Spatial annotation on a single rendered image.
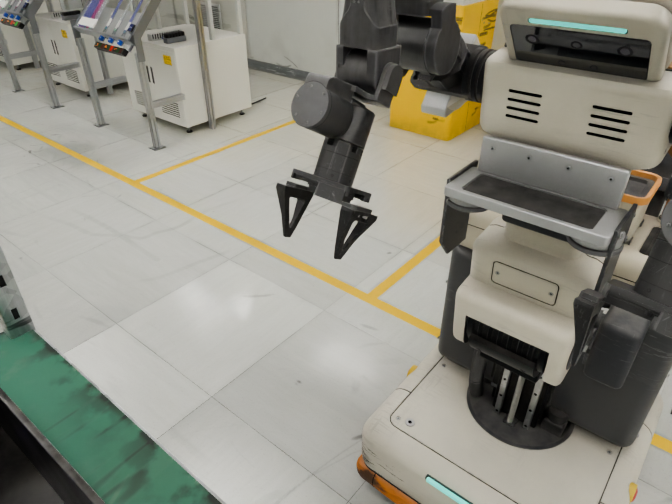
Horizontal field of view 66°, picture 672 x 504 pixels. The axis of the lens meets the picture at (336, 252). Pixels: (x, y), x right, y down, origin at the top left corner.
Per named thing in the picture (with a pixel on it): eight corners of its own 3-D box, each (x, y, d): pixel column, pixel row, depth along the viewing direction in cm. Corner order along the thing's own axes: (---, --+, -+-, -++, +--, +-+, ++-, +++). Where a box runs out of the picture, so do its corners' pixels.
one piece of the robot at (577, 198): (468, 228, 101) (486, 120, 89) (618, 281, 87) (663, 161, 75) (426, 264, 91) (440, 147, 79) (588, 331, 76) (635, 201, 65)
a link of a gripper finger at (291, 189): (296, 246, 71) (317, 180, 70) (260, 230, 75) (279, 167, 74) (324, 249, 77) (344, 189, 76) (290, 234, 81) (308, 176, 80)
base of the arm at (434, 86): (493, 50, 86) (430, 41, 92) (480, 24, 79) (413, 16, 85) (472, 100, 86) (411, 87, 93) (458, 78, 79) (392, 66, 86)
